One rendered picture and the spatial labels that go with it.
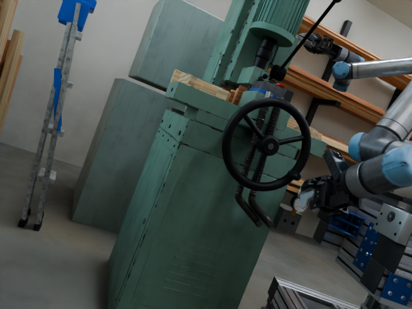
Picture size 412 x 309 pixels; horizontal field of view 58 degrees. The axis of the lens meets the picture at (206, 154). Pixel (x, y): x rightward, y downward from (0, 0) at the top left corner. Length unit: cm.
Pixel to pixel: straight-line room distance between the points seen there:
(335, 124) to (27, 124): 322
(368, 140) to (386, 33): 399
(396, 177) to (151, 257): 86
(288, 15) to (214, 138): 53
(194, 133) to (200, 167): 12
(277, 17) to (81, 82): 246
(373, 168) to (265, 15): 83
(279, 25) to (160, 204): 77
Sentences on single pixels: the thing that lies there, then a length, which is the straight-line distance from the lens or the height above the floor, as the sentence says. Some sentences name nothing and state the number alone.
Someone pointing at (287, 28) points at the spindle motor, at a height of 123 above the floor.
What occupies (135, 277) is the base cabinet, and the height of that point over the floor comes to 22.
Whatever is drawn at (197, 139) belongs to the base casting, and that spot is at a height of 74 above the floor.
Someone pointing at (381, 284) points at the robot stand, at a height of 54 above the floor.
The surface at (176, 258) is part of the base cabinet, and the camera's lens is 137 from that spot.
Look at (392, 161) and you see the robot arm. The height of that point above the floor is 86.
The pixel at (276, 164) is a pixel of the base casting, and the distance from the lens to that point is 138.
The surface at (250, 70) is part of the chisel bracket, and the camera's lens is 146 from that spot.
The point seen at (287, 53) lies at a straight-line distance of 174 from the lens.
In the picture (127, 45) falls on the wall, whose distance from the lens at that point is 365.
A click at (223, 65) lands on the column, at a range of 164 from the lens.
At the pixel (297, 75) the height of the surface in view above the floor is 154.
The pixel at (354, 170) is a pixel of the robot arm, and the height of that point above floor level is 82.
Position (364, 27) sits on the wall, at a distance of 473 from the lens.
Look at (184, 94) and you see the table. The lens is 125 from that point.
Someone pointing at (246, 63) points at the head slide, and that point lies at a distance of 157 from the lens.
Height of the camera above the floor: 80
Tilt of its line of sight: 4 degrees down
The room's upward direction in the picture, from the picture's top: 21 degrees clockwise
